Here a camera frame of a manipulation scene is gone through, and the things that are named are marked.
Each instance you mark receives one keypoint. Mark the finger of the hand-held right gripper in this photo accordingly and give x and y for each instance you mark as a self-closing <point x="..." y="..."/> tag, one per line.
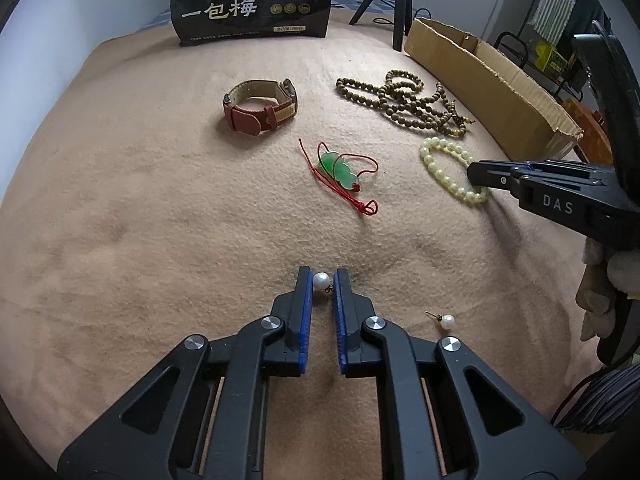
<point x="570" y="170"/>
<point x="492" y="175"/>

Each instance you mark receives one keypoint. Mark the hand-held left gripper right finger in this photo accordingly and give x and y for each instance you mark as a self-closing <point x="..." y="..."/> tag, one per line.
<point x="340" y="320"/>

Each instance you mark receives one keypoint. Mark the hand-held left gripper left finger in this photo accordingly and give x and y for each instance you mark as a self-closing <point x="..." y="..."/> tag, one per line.
<point x="306" y="320"/>

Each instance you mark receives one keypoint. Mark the pearl earring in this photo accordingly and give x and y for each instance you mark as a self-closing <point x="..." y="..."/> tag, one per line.
<point x="446" y="321"/>
<point x="320" y="279"/>

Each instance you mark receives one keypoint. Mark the cardboard box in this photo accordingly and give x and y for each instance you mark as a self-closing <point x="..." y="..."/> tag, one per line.
<point x="500" y="85"/>

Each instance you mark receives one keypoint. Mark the person's right hand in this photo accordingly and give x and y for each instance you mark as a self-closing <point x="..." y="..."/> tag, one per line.
<point x="602" y="290"/>

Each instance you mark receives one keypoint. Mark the orange patterned cloth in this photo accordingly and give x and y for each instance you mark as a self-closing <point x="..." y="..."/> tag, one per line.
<point x="592" y="130"/>

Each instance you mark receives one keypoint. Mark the yellow box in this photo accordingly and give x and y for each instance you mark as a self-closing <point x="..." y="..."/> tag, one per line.
<point x="547" y="57"/>

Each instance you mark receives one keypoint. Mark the black clothes rack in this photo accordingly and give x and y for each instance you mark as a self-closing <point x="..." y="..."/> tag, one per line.
<point x="512" y="50"/>

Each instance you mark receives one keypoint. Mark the black tripod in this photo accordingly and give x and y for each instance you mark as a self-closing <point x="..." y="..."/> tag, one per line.
<point x="402" y="5"/>

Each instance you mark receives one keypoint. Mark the black snack bag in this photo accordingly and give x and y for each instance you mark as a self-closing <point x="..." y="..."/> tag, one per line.
<point x="250" y="5"/>

